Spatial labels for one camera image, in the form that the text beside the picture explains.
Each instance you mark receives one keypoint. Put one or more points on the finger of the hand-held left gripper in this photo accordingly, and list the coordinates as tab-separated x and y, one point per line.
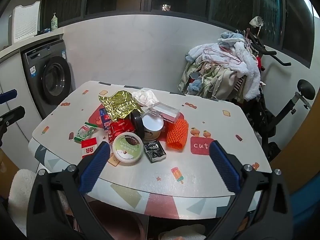
7	96
11	118

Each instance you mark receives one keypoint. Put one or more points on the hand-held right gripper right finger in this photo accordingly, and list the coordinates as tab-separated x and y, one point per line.
223	167

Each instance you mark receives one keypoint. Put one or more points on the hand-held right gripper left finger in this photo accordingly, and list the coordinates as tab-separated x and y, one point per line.
95	168

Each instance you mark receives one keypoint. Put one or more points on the red and white small box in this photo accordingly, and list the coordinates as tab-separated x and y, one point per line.
88	148

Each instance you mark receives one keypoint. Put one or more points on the green candy wrapper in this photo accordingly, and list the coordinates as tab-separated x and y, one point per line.
85	132

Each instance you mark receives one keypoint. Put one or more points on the green round tub lid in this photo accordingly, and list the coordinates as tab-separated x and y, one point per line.
127	148

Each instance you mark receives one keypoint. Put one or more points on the red snack packet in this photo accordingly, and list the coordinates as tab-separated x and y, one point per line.
120	128

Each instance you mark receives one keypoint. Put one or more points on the blue snack packet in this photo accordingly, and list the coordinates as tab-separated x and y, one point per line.
103	116

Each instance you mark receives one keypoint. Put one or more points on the orange foam fruit net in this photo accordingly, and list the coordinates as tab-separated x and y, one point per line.
176	135

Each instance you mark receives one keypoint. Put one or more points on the brown round trash bin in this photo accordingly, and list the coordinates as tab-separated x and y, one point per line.
120	222

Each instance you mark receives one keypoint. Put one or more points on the black round ribbed lid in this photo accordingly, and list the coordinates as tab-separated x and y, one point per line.
137	125

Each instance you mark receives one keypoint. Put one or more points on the black small packet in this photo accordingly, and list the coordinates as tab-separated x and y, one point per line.
155	151

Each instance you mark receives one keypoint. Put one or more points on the gold foil wrapper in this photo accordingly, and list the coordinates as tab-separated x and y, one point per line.
120	105

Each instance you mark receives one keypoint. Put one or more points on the clear plastic box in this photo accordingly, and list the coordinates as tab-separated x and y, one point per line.
165	110

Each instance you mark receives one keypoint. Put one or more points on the white tissue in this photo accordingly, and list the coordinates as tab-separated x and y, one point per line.
146	96

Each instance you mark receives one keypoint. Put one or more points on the white cabinet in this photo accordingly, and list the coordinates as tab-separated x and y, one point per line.
15	80

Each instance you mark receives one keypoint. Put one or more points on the grey washing machine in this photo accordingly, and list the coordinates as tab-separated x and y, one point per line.
55	80

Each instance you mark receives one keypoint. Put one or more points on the black exercise bike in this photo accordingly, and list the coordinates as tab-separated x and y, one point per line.
275	122

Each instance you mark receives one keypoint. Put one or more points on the dark cloth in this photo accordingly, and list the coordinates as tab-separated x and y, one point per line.
45	31

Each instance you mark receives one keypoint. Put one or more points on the white perforated laundry basket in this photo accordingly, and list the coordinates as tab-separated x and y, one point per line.
25	22

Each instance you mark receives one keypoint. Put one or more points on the wooden door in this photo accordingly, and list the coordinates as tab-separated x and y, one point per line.
300	155

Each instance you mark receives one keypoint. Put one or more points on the pump soap bottle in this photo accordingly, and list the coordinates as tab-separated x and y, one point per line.
54	23

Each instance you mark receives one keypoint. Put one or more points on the pile of clothes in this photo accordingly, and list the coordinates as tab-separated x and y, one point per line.
225	80

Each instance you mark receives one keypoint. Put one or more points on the large blue object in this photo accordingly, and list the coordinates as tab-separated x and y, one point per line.
307	212

